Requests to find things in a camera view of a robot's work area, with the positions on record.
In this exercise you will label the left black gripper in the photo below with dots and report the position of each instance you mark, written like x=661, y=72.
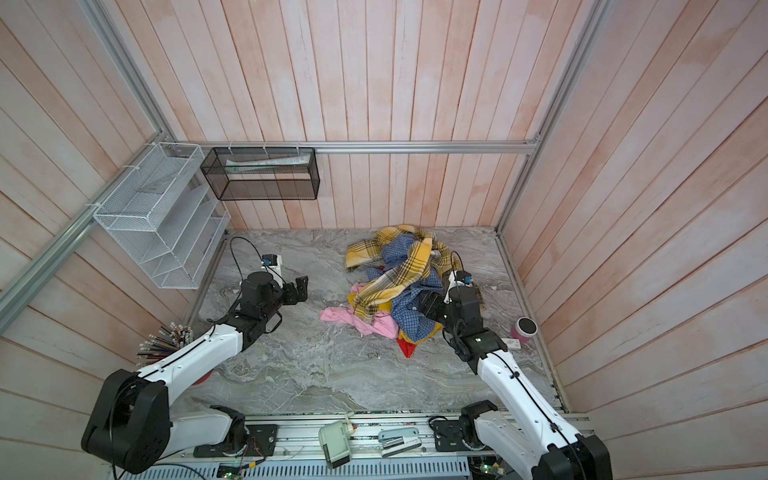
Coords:
x=301, y=288

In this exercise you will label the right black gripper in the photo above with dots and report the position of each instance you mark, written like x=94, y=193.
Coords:
x=434, y=300

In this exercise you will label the blue checkered shirt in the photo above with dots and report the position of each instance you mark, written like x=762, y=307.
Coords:
x=405, y=305

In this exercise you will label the yellow plaid cloth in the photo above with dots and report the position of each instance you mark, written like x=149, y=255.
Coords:
x=368, y=253

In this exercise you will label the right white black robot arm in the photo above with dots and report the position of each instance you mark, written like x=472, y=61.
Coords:
x=532, y=438

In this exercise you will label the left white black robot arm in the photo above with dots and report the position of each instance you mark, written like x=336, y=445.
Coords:
x=132, y=427

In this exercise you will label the red cloth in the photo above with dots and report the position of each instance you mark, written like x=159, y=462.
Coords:
x=407, y=347

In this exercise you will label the pink cloth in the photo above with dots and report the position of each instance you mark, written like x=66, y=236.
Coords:
x=382, y=323

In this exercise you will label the pink cup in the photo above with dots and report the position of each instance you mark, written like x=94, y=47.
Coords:
x=524, y=329

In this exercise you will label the black mesh basket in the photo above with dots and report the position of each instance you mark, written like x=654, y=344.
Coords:
x=262, y=173

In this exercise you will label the grey stapler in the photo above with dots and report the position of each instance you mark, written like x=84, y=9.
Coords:
x=399, y=440

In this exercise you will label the red pencil holder with pencils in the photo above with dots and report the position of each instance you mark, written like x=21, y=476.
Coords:
x=168, y=345

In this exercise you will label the white green device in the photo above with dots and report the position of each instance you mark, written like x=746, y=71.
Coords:
x=335, y=440

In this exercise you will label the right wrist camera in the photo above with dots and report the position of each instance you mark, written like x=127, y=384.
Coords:
x=456, y=278

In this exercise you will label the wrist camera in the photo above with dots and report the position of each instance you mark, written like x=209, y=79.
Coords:
x=271, y=263
x=456, y=278

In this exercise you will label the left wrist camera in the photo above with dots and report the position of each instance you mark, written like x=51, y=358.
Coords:
x=271, y=263

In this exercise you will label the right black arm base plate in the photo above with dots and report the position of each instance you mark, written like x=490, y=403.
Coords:
x=461, y=435

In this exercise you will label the white wire mesh shelf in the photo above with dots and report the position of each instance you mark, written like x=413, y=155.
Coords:
x=167, y=225

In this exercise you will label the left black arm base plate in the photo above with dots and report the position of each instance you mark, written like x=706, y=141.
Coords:
x=254, y=440

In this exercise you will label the horizontal aluminium rail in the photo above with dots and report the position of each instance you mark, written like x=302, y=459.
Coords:
x=385, y=147

